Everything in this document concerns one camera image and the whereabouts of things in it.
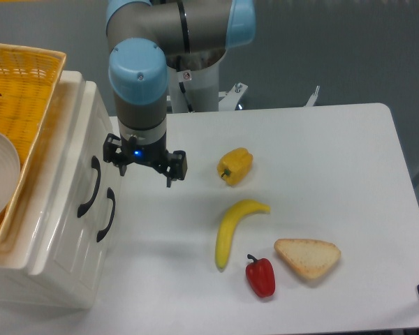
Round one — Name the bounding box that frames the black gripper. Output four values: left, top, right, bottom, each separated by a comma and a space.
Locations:
103, 133, 187, 188

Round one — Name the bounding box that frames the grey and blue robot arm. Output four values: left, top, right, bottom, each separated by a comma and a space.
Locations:
103, 1, 256, 184

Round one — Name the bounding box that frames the white drawer cabinet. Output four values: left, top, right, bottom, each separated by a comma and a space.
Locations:
0, 71, 121, 308

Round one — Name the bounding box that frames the yellow bell pepper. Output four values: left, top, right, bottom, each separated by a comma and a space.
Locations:
216, 147, 253, 186

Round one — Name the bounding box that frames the yellow banana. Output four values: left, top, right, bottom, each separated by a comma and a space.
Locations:
214, 199, 270, 271

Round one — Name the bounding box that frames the yellow woven basket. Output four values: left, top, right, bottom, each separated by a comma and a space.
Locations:
0, 43, 66, 244

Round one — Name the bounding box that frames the red bell pepper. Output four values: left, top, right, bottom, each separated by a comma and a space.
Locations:
245, 254, 276, 298

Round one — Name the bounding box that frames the slice of bread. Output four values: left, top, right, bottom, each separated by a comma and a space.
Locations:
274, 239, 341, 280

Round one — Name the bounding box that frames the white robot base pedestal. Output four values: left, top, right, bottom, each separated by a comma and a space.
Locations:
166, 48, 249, 114

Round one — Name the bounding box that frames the black cable on pedestal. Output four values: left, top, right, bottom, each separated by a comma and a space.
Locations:
175, 54, 195, 113

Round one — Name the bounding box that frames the white metal table bracket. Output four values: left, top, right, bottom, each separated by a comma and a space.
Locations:
304, 85, 320, 107

